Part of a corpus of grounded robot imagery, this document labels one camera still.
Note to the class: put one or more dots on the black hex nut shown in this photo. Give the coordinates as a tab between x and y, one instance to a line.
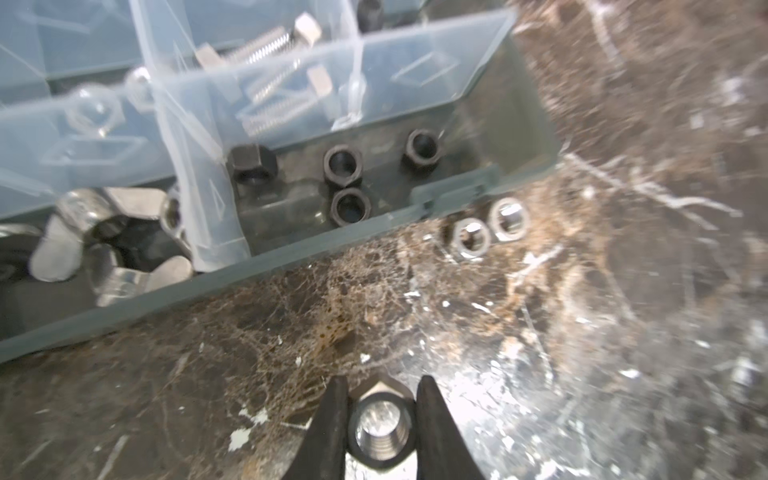
422	150
349	206
343	166

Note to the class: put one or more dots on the black hex bolt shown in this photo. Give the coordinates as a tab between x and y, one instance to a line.
253	164

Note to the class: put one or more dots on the silver hex nut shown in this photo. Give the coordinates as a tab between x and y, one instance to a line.
93	109
381	430
508	220
139	89
469	239

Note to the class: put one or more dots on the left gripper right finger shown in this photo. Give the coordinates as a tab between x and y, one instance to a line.
441	450

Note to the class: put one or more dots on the silver hex bolt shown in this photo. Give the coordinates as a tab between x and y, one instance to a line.
266	86
271	106
306	32

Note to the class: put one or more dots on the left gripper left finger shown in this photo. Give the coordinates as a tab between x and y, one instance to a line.
322	452

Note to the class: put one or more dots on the clear grey compartment organizer box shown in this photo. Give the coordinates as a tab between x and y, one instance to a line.
155	151

